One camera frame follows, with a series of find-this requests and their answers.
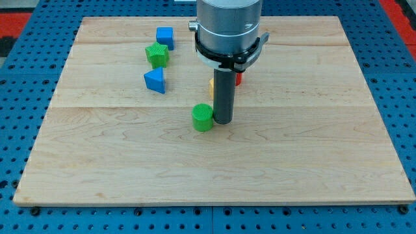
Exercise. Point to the green star block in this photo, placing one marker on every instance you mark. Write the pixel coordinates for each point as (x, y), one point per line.
(157, 55)

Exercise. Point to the red block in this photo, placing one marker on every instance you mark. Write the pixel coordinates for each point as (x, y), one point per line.
(238, 79)

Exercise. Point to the yellow block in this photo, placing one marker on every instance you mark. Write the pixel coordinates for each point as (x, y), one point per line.
(211, 88)

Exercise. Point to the green cylinder block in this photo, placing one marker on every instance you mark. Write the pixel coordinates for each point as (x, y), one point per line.
(202, 117)

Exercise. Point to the blue triangle block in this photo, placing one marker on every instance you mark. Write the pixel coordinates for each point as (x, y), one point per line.
(155, 80)

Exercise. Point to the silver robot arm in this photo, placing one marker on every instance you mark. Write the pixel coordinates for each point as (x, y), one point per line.
(226, 38)

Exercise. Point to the wooden board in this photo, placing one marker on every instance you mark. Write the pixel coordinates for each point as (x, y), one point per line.
(305, 128)

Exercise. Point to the black clamp ring mount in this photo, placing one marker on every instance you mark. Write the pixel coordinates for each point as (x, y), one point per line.
(238, 63)

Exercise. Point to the blue cube block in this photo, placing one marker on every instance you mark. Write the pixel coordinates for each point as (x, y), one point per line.
(165, 36)

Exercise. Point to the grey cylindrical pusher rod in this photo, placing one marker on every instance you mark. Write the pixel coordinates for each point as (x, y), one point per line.
(224, 93)

